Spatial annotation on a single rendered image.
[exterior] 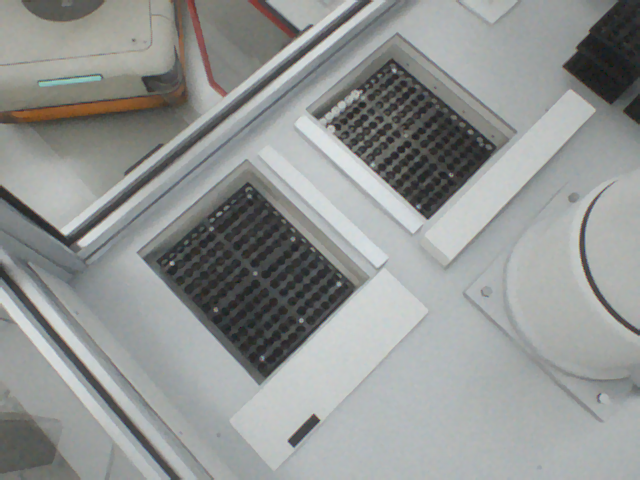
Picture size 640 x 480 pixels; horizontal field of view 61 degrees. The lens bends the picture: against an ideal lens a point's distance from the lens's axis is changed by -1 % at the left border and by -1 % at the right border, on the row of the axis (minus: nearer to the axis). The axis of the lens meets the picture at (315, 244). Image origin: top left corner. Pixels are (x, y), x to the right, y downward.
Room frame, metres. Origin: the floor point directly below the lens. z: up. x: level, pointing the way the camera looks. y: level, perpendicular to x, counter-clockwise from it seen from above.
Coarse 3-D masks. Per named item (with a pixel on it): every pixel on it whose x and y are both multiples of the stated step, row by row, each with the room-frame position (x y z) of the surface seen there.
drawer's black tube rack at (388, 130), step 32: (384, 96) 0.49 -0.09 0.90; (416, 96) 0.50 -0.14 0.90; (352, 128) 0.45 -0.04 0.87; (384, 128) 0.44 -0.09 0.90; (416, 128) 0.44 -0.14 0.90; (448, 128) 0.45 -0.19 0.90; (384, 160) 0.38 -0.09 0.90; (416, 160) 0.39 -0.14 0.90; (448, 160) 0.39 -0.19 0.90; (480, 160) 0.40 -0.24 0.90; (416, 192) 0.33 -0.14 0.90; (448, 192) 0.34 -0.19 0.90
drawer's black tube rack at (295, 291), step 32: (256, 192) 0.31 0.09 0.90; (224, 224) 0.26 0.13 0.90; (256, 224) 0.26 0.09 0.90; (288, 224) 0.27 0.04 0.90; (192, 256) 0.20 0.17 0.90; (224, 256) 0.22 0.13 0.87; (256, 256) 0.21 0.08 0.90; (288, 256) 0.23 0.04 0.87; (192, 288) 0.16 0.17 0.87; (224, 288) 0.16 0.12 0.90; (256, 288) 0.17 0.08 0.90; (288, 288) 0.17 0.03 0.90; (320, 288) 0.18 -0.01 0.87; (352, 288) 0.18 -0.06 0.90; (224, 320) 0.12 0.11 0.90; (256, 320) 0.12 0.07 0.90; (288, 320) 0.13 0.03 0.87; (320, 320) 0.13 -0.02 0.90; (256, 352) 0.08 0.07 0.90; (288, 352) 0.09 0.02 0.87
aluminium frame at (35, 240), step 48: (384, 0) 0.60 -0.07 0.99; (336, 48) 0.52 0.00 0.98; (288, 96) 0.44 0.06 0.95; (192, 144) 0.33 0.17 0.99; (0, 192) 0.18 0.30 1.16; (144, 192) 0.26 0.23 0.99; (0, 240) 0.14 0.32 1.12; (48, 240) 0.16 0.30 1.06; (96, 240) 0.19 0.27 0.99; (48, 288) 0.11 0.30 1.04; (96, 384) 0.01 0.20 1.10; (144, 432) -0.03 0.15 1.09
